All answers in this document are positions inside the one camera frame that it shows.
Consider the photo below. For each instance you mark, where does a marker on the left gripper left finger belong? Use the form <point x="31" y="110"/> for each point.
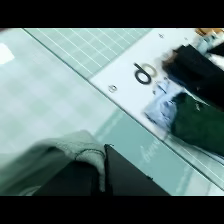
<point x="80" y="180"/>

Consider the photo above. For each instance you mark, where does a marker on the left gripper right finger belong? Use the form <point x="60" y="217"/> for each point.
<point x="123" y="176"/>

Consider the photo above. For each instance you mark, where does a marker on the pale green shirt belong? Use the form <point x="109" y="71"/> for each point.
<point x="50" y="156"/>

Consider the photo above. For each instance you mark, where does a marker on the light blue shirt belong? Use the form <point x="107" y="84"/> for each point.
<point x="163" y="108"/>

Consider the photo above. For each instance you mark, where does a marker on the dark green garment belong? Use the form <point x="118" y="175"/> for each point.
<point x="200" y="125"/>

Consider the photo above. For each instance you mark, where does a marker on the black garment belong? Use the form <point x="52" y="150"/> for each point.
<point x="196" y="73"/>

